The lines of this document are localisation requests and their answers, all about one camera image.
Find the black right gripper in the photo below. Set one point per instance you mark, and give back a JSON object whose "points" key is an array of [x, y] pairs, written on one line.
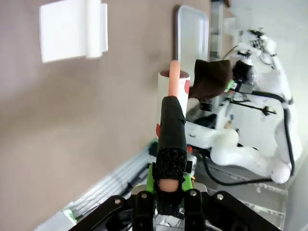
{"points": [[247, 85]]}

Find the white background table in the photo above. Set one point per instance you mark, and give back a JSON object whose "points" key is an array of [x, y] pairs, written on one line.
{"points": [[217, 29]]}

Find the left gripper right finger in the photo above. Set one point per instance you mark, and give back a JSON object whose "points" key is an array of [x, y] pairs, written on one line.
{"points": [[195, 211]]}

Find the white lint roller stand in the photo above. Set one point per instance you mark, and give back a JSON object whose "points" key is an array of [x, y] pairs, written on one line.
{"points": [[65, 31]]}

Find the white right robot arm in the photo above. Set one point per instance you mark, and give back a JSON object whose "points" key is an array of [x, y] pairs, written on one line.
{"points": [[240, 154]]}

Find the aluminium table frame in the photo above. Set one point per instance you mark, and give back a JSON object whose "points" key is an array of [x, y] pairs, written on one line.
{"points": [[125, 173]]}

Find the metal tray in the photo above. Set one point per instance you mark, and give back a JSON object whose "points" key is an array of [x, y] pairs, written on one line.
{"points": [[192, 31]]}

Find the white green small object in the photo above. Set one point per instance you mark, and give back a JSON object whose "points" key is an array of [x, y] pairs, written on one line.
{"points": [[68, 214]]}

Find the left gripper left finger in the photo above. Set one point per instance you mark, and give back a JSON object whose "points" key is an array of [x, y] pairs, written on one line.
{"points": [[143, 211]]}

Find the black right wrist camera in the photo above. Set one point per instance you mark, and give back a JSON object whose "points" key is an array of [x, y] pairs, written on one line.
{"points": [[243, 68]]}

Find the dark brown cloth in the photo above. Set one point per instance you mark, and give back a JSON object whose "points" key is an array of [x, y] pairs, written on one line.
{"points": [[211, 79]]}

